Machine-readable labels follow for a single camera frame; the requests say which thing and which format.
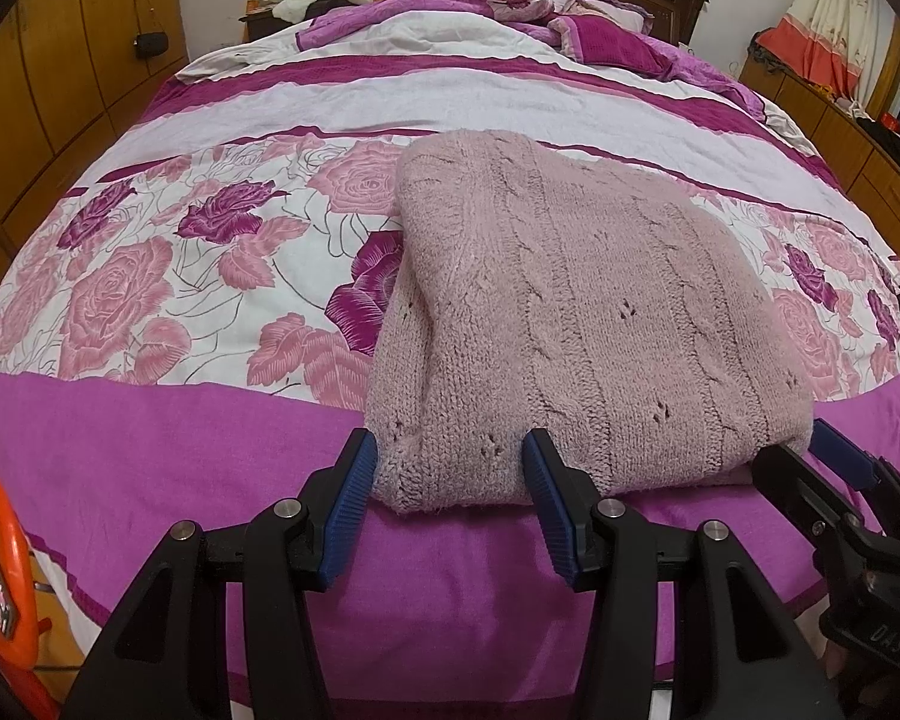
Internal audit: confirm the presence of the dark wooden nightstand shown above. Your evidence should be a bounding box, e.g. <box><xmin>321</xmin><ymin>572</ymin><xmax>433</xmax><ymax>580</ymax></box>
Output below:
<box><xmin>238</xmin><ymin>0</ymin><xmax>323</xmax><ymax>42</ymax></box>

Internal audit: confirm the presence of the orange plastic stool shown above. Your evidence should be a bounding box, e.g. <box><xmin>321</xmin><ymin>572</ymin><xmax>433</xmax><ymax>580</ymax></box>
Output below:
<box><xmin>0</xmin><ymin>439</ymin><xmax>53</xmax><ymax>720</ymax></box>

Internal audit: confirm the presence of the wooden wardrobe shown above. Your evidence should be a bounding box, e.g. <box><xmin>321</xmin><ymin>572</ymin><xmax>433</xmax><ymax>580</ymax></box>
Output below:
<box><xmin>0</xmin><ymin>0</ymin><xmax>192</xmax><ymax>241</ymax></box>

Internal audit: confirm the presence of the low wooden cabinet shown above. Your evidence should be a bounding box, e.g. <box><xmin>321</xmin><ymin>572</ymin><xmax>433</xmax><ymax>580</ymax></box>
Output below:
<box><xmin>739</xmin><ymin>60</ymin><xmax>900</xmax><ymax>271</ymax></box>

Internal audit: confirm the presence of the crumpled purple blanket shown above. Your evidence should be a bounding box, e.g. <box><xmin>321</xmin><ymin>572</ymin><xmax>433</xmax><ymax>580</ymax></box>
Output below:
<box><xmin>296</xmin><ymin>0</ymin><xmax>770</xmax><ymax>117</ymax></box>

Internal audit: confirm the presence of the pink knit cardigan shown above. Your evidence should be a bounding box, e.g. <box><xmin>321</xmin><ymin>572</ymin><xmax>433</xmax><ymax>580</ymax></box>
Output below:
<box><xmin>364</xmin><ymin>129</ymin><xmax>815</xmax><ymax>517</ymax></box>

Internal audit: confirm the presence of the cream and orange curtain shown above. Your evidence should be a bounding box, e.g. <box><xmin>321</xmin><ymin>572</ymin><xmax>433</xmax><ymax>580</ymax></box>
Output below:
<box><xmin>750</xmin><ymin>0</ymin><xmax>900</xmax><ymax>102</ymax></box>

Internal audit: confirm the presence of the black clothes pile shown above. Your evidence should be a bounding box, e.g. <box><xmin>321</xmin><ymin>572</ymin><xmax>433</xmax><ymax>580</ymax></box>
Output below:
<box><xmin>855</xmin><ymin>116</ymin><xmax>900</xmax><ymax>162</ymax></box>

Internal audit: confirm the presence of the floral purple bed quilt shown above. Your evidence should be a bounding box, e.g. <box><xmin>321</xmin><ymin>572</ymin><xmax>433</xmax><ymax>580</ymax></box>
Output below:
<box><xmin>0</xmin><ymin>4</ymin><xmax>900</xmax><ymax>720</ymax></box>

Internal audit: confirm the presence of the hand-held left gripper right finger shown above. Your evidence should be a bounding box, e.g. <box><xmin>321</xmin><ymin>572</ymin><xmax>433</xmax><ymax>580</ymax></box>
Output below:
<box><xmin>521</xmin><ymin>427</ymin><xmax>845</xmax><ymax>720</ymax></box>

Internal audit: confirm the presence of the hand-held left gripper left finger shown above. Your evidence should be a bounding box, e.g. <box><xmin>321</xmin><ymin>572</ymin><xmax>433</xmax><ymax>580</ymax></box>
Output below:
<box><xmin>60</xmin><ymin>427</ymin><xmax>380</xmax><ymax>720</ymax></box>

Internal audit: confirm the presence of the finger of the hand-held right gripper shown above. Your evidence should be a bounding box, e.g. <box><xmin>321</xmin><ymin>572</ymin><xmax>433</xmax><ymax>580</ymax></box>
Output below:
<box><xmin>750</xmin><ymin>444</ymin><xmax>863</xmax><ymax>541</ymax></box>
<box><xmin>808</xmin><ymin>420</ymin><xmax>900</xmax><ymax>496</ymax></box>

